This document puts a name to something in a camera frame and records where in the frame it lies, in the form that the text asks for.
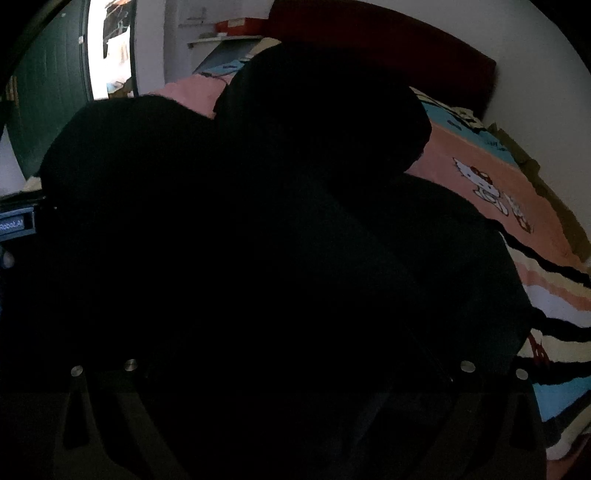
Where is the white wall shelf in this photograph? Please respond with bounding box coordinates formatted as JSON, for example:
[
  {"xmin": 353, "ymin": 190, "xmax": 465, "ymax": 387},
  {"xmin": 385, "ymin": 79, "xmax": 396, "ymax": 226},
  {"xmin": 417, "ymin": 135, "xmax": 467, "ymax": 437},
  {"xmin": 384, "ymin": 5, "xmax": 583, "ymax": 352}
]
[{"xmin": 187, "ymin": 35, "xmax": 263, "ymax": 49}]

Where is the red box on shelf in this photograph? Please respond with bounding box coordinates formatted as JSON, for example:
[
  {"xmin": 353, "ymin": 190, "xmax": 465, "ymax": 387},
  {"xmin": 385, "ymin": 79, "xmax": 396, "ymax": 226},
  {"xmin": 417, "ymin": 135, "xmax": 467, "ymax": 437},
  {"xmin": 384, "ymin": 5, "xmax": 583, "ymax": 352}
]
[{"xmin": 214, "ymin": 17, "xmax": 267, "ymax": 37}]

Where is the pink Hello Kitty bed sheet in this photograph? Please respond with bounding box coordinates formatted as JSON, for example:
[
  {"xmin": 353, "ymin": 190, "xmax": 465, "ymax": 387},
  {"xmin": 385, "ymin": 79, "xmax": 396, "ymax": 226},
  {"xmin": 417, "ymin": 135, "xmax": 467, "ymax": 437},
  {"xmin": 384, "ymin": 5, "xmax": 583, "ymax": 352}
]
[{"xmin": 22, "ymin": 36, "xmax": 591, "ymax": 480}]

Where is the green door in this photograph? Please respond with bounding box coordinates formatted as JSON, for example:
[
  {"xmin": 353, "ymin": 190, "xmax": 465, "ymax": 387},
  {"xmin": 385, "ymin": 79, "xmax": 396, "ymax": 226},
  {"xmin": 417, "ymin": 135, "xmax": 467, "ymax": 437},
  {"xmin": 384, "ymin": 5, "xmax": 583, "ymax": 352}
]
[{"xmin": 7, "ymin": 1, "xmax": 91, "ymax": 178}]

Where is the dark red headboard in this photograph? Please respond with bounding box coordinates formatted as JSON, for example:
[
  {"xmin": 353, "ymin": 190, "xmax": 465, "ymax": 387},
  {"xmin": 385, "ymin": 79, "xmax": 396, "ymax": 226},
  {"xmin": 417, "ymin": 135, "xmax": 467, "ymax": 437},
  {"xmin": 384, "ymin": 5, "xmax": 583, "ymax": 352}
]
[{"xmin": 267, "ymin": 0, "xmax": 498, "ymax": 121}]

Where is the olive mattress edge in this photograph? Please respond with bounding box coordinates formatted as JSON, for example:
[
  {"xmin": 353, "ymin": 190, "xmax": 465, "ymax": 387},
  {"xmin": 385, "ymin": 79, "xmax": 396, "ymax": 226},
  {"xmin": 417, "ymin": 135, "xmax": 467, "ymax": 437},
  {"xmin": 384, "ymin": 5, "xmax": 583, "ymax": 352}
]
[{"xmin": 488, "ymin": 123, "xmax": 591, "ymax": 263}]

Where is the large black hooded garment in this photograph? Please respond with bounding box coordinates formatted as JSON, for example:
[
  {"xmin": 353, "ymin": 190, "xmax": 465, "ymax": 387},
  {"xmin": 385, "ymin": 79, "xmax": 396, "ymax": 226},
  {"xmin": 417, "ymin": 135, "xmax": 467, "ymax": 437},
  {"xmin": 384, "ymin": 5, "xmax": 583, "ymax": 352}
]
[{"xmin": 0, "ymin": 38, "xmax": 548, "ymax": 480}]

